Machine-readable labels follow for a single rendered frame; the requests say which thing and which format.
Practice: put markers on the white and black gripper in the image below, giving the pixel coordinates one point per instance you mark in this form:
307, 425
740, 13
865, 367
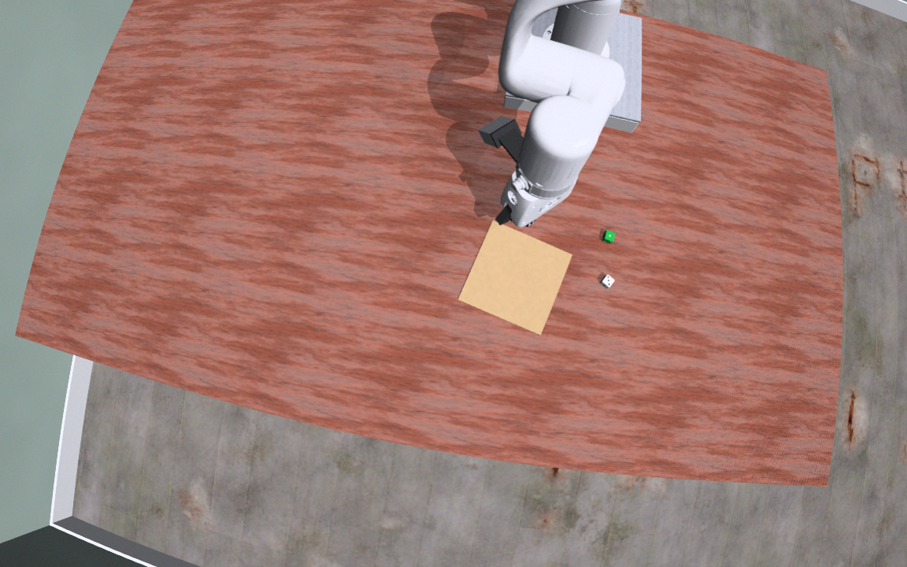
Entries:
524, 207

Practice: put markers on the tan square mat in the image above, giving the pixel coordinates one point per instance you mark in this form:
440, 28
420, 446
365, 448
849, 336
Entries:
515, 277

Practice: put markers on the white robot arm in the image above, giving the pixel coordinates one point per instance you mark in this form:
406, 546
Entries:
586, 85

